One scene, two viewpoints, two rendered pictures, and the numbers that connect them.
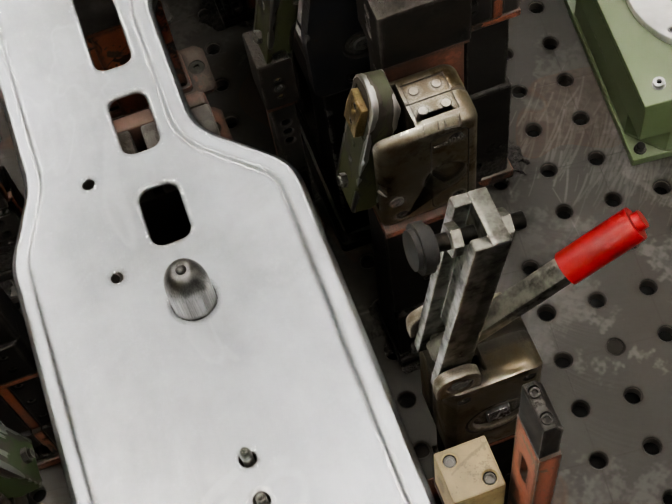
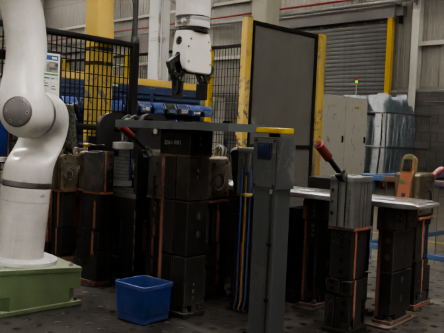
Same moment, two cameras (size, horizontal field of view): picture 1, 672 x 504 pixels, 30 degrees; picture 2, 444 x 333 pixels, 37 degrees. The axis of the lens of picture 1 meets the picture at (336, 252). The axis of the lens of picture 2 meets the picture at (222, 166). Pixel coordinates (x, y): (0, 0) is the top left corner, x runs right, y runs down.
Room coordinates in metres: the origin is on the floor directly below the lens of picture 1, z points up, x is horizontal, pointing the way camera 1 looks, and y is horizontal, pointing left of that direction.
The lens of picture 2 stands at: (2.31, -1.09, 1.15)
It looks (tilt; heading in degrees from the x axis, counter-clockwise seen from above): 3 degrees down; 140
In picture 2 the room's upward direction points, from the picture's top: 2 degrees clockwise
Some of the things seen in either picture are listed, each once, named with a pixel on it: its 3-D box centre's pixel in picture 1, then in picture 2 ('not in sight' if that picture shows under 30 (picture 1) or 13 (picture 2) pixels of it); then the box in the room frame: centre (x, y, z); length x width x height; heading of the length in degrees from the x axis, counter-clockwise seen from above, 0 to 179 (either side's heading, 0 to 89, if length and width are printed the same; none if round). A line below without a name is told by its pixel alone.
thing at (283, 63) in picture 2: not in sight; (279, 152); (-1.41, 2.65, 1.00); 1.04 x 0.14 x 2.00; 94
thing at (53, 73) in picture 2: not in sight; (37, 86); (-0.28, 0.08, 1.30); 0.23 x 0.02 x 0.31; 100
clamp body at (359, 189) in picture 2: not in sight; (347, 254); (1.35, 0.11, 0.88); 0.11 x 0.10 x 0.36; 100
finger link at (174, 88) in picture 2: not in sight; (174, 82); (1.04, -0.18, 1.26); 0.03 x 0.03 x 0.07; 13
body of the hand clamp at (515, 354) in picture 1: (476, 434); (64, 207); (0.31, -0.08, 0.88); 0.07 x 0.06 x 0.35; 100
